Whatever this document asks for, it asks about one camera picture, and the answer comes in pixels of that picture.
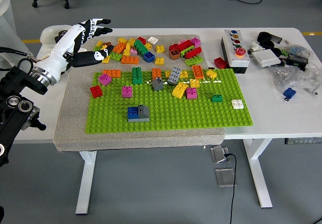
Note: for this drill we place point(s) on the brown toy brick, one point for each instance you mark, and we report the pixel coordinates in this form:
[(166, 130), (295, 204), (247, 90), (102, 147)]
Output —
[(174, 55), (107, 44)]

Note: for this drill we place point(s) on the white table leg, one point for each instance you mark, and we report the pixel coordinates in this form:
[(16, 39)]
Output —
[(86, 183), (259, 173)]

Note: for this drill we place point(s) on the lime long toy brick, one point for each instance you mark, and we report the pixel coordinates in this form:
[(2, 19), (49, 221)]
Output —
[(193, 61)]

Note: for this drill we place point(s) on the white square toy brick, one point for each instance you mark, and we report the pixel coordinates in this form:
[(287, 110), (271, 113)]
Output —
[(152, 40), (237, 104)]

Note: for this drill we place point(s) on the grey long toy brick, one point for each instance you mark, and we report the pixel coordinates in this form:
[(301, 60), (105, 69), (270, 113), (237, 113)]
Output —
[(174, 76)]

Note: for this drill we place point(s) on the grey sloped toy brick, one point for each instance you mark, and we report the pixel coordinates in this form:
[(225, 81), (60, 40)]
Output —
[(144, 113), (157, 84)]

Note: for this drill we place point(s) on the black power adapter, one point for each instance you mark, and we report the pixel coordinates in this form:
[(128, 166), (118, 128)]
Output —
[(297, 61)]

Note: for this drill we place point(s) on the white bowl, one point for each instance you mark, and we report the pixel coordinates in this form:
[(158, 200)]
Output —
[(47, 36)]

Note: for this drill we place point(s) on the clear bag blue parts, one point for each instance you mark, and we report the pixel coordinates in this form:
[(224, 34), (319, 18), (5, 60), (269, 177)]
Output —
[(296, 49)]

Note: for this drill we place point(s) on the clear bag of screws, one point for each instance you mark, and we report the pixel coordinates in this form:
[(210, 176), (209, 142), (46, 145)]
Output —
[(283, 76)]

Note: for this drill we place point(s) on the green long toy brick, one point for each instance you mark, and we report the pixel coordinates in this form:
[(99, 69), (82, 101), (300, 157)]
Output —
[(140, 46), (137, 76)]

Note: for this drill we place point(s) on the grey-brown mat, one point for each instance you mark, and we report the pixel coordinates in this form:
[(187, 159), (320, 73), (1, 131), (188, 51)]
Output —
[(151, 139)]

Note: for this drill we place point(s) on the green baseplate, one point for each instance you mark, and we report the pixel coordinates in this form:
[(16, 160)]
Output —
[(176, 113)]

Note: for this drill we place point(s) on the grey flat toy brick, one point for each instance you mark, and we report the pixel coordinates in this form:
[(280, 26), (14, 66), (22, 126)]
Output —
[(138, 120)]

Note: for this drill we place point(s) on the lime flat toy brick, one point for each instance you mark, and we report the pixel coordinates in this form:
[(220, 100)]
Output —
[(189, 48)]

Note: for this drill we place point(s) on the white switch panel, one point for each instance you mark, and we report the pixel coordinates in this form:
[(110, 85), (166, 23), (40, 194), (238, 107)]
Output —
[(266, 58)]

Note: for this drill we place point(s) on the small pink toy brick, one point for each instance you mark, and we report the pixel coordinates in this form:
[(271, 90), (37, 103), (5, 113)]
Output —
[(181, 41), (134, 52)]

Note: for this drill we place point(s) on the blue square toy brick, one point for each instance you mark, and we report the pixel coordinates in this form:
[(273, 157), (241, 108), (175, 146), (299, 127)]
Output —
[(149, 57), (289, 92), (132, 112)]

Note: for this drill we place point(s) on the red square toy brick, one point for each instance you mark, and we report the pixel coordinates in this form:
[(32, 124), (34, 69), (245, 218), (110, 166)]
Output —
[(142, 40), (96, 92), (221, 63), (172, 47)]

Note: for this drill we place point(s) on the orange long toy brick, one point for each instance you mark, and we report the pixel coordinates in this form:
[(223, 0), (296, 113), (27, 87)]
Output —
[(198, 72), (129, 60), (112, 73)]

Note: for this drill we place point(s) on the green plastic clip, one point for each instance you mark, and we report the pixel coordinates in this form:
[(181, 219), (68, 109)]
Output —
[(284, 52)]

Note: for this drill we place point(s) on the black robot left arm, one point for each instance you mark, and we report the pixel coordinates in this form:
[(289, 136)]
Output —
[(15, 113)]

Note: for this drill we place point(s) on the white pipe fitting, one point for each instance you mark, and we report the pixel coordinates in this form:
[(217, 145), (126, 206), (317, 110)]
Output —
[(254, 47)]

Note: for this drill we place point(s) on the table height control panel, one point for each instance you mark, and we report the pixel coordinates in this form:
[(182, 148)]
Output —
[(303, 141)]

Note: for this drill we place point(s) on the black gear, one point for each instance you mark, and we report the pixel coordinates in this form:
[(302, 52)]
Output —
[(58, 38), (62, 32)]

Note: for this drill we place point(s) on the large red toy brick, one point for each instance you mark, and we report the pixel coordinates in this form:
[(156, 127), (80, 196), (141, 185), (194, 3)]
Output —
[(184, 45)]

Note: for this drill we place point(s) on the yellow curved toy brick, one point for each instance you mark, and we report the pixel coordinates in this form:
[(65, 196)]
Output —
[(179, 90)]

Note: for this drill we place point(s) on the pink square toy brick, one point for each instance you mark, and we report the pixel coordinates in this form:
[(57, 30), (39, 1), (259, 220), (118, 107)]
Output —
[(104, 80), (195, 41), (127, 92), (192, 93)]

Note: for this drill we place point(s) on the clear bag of parts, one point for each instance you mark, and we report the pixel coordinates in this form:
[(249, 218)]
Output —
[(313, 80)]

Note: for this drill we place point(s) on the person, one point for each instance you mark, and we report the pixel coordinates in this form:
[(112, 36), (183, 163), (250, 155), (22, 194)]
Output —
[(5, 20)]

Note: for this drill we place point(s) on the small green toy brick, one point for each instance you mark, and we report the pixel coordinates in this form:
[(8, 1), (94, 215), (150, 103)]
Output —
[(216, 98)]

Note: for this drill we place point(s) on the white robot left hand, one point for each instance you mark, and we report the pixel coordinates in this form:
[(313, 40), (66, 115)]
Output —
[(58, 58)]

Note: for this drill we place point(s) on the red curved toy brick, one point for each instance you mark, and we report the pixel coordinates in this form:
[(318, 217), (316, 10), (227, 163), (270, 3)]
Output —
[(193, 53)]

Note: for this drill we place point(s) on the push-button control box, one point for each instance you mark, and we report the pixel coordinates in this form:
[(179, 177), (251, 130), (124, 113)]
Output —
[(237, 60)]

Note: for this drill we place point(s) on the small grey black device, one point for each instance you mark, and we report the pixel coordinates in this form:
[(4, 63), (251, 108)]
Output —
[(277, 39)]

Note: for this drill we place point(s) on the black tape roll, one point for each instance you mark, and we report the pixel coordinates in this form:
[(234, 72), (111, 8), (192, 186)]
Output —
[(270, 45), (259, 36)]

